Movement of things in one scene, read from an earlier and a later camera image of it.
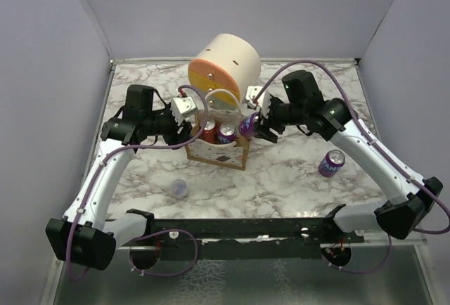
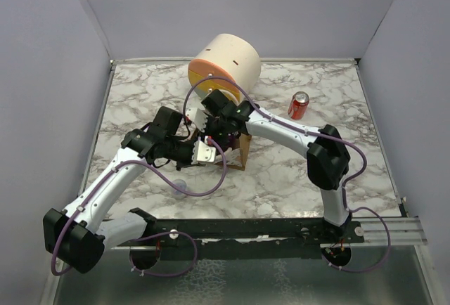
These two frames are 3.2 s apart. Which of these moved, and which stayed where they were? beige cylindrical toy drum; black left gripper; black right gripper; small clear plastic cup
Moved: black right gripper; black left gripper
Stayed: small clear plastic cup; beige cylindrical toy drum
